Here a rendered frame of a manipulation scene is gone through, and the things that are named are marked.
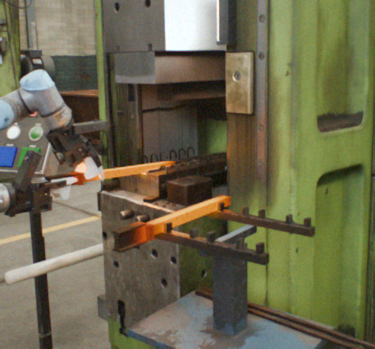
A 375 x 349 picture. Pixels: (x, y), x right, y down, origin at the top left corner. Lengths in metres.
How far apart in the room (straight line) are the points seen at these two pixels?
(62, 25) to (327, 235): 9.46
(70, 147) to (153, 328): 0.53
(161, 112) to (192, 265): 0.63
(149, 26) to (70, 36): 9.32
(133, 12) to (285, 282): 0.91
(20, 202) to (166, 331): 0.51
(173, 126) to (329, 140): 0.67
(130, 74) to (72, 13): 9.33
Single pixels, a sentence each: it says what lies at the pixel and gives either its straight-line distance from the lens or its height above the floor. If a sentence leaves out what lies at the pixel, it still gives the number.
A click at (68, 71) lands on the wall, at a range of 10.88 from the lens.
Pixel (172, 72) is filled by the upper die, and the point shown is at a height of 1.30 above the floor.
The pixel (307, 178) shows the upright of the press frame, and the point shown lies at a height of 1.01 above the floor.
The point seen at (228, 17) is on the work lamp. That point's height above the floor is 1.45.
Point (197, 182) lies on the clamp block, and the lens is 1.60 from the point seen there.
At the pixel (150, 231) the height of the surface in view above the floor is 0.97.
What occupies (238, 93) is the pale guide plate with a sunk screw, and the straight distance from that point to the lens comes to 1.54.
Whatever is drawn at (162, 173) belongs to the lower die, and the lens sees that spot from 1.67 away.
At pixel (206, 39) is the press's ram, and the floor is 1.40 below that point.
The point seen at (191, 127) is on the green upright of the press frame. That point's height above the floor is 1.08.
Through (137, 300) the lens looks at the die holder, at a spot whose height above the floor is 0.58.
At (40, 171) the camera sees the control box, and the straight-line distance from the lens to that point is 1.94.
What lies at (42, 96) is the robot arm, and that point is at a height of 1.25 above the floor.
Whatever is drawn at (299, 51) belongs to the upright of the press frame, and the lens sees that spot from 1.46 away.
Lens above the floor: 1.34
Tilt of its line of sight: 11 degrees down
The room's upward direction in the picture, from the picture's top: 1 degrees counter-clockwise
